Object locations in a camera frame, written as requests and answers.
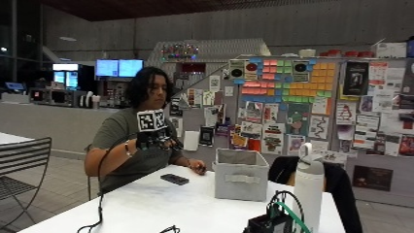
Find black smartphone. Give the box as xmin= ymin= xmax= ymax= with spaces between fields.
xmin=159 ymin=173 xmax=190 ymax=186

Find white marker cube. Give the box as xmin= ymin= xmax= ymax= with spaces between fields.
xmin=135 ymin=109 xmax=168 ymax=133

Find grey fabric storage bin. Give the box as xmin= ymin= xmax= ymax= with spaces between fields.
xmin=210 ymin=148 xmax=271 ymax=203

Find the person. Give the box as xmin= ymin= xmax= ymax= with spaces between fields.
xmin=82 ymin=66 xmax=207 ymax=195

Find black electronics box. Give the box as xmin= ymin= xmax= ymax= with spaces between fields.
xmin=242 ymin=212 xmax=299 ymax=233

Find blue monitor screen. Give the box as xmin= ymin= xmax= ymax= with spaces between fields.
xmin=94 ymin=58 xmax=119 ymax=78
xmin=117 ymin=58 xmax=144 ymax=79

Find white insulated bottle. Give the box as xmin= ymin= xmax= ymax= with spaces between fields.
xmin=292 ymin=142 xmax=326 ymax=233

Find grey service counter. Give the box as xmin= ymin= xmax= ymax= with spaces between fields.
xmin=0 ymin=100 xmax=123 ymax=156

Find counter coffee machines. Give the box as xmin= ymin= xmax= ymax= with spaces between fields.
xmin=26 ymin=87 xmax=102 ymax=110

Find white lit menu screen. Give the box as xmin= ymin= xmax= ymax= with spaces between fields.
xmin=51 ymin=62 xmax=79 ymax=72

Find black jacket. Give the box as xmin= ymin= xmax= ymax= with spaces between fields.
xmin=266 ymin=155 xmax=364 ymax=233

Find black metal slatted chair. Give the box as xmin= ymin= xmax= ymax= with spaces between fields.
xmin=0 ymin=136 xmax=53 ymax=231

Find cluster of coloured sticky notes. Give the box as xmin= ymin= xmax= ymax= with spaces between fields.
xmin=231 ymin=57 xmax=337 ymax=105

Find dark landscape poster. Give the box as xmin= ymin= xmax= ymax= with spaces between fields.
xmin=349 ymin=165 xmax=393 ymax=192

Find white bucket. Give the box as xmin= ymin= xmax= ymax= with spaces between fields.
xmin=298 ymin=49 xmax=318 ymax=59

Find black portrait poster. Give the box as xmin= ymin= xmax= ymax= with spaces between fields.
xmin=341 ymin=60 xmax=371 ymax=97

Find row of red containers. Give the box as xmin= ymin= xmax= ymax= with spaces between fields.
xmin=318 ymin=49 xmax=375 ymax=59

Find white cardboard box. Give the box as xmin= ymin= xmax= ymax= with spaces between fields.
xmin=373 ymin=41 xmax=408 ymax=59

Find looped black cable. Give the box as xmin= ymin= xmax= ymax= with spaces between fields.
xmin=264 ymin=189 xmax=304 ymax=224

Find short black cable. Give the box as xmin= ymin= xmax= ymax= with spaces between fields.
xmin=158 ymin=224 xmax=182 ymax=233

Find long black glove cable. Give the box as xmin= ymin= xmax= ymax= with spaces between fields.
xmin=75 ymin=135 xmax=143 ymax=233

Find green cable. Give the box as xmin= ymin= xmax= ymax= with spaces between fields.
xmin=272 ymin=201 xmax=312 ymax=233

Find wall of paper posters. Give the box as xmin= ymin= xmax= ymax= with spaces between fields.
xmin=166 ymin=57 xmax=414 ymax=159

